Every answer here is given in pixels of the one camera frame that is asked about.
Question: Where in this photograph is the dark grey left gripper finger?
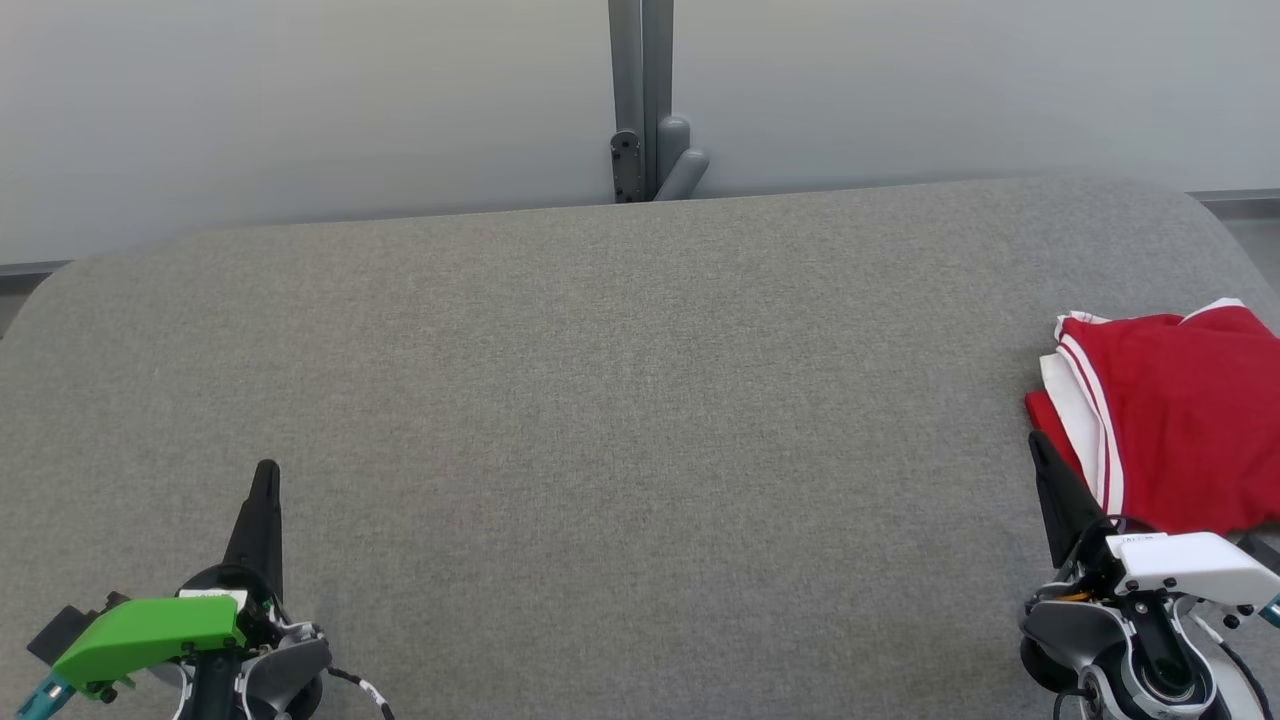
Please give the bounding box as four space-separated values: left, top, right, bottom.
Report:
222 459 285 603

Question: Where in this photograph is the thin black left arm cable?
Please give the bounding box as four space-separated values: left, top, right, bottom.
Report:
325 665 396 720

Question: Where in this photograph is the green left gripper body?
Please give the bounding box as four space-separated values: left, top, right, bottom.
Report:
52 565 287 702

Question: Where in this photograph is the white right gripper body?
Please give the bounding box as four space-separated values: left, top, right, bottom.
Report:
1064 531 1280 610

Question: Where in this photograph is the teal left cable connector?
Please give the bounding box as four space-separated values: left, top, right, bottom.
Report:
15 672 76 720

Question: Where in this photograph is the grey metal post bracket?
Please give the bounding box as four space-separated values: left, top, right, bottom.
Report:
607 0 675 204

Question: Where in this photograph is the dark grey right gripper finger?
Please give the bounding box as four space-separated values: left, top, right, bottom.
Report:
1027 430 1111 572

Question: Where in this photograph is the red white jersey shirt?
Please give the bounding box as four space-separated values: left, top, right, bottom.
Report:
1024 297 1280 537

